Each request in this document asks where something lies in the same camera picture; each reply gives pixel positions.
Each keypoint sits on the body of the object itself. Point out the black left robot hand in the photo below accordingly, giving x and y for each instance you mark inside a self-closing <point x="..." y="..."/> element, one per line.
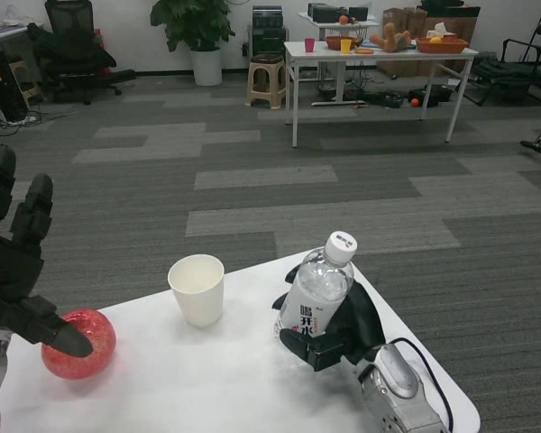
<point x="9" y="275"/>

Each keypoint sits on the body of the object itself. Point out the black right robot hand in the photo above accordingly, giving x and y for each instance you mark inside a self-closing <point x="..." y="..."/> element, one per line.
<point x="356" y="320"/>

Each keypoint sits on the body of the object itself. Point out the clear plastic water bottle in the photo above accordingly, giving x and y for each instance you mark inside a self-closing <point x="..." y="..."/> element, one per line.
<point x="320" y="288"/>

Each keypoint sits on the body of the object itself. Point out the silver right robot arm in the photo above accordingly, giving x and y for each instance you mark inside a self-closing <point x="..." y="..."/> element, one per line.
<point x="401" y="374"/>

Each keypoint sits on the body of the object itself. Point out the red apple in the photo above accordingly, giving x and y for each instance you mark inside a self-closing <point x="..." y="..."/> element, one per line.
<point x="72" y="369"/>

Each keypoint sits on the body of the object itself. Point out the white paper cup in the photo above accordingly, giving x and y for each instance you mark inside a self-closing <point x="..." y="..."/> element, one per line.
<point x="198" y="302"/>

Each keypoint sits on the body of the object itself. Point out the black cabinet under desk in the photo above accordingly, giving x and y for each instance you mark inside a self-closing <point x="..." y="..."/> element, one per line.
<point x="0" y="85"/>

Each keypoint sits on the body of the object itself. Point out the small wooden step stool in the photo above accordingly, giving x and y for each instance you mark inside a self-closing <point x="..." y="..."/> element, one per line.
<point x="24" y="83"/>

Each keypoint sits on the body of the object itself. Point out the orange ball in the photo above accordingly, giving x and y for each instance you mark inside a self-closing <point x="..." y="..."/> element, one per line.
<point x="415" y="103"/>

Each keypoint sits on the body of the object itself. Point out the black office chair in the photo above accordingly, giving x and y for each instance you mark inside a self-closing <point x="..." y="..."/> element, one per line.
<point x="67" y="49"/>

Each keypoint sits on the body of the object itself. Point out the black duffel bag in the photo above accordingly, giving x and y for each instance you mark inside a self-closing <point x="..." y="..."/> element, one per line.
<point x="437" y="95"/>

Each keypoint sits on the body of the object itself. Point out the white office desk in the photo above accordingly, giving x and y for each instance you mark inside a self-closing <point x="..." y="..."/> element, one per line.
<point x="0" y="34"/>

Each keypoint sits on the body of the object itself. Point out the beige plastic stool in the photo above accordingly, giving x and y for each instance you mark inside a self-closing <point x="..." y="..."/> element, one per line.
<point x="266" y="81"/>

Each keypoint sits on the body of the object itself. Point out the white folding-leg table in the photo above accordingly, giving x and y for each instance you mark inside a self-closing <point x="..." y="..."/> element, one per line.
<point x="387" y="55"/>

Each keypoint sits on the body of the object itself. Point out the yellow cup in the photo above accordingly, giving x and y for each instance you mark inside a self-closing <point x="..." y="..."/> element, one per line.
<point x="346" y="46"/>

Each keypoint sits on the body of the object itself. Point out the brown round bowl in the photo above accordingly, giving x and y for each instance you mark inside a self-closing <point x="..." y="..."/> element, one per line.
<point x="332" y="43"/>

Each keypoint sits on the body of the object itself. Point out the pink cup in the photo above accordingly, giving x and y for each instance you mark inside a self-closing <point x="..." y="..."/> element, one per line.
<point x="309" y="45"/>

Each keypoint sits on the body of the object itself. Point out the orange plush toy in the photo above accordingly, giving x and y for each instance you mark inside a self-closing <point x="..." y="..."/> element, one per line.
<point x="390" y="43"/>

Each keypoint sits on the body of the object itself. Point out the white plant pot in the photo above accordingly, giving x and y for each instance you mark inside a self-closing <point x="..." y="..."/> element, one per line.
<point x="206" y="67"/>

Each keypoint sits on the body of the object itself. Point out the orange rectangular basket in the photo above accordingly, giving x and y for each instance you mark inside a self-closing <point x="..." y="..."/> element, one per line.
<point x="446" y="47"/>

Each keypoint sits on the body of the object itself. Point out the black folding cot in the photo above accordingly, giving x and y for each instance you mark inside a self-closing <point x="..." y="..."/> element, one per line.
<point x="509" y="74"/>

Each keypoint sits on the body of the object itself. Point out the black green equipment case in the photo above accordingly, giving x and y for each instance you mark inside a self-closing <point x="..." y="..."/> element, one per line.
<point x="268" y="41"/>

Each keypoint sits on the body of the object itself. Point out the white standing desk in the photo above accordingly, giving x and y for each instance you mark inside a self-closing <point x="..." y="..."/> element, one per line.
<point x="329" y="24"/>

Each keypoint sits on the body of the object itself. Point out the orange fruit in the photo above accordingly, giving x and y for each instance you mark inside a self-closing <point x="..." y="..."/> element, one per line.
<point x="343" y="19"/>

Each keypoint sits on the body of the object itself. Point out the white tissue box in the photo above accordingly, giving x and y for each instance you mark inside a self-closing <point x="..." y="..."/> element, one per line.
<point x="439" y="30"/>

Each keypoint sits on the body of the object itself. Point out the small brown cardboard box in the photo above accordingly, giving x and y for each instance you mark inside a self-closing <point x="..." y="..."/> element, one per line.
<point x="401" y="20"/>

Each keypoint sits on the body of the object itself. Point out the small black speaker box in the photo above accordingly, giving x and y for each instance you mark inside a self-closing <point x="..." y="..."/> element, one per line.
<point x="358" y="14"/>

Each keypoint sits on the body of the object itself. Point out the large black speaker box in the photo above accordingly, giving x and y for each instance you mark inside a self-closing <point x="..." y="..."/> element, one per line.
<point x="328" y="12"/>

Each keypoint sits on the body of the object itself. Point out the green leafy plant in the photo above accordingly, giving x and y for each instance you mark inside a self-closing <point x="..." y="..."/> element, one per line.
<point x="194" y="22"/>

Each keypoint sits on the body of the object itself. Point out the black slatted equipment case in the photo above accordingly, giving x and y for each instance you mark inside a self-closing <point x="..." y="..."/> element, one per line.
<point x="267" y="15"/>

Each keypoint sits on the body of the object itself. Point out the large brown cardboard box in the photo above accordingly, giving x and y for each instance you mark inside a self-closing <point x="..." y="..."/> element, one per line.
<point x="466" y="22"/>

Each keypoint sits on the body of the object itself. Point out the black cloth bag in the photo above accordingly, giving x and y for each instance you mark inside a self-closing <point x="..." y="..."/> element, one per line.
<point x="437" y="3"/>

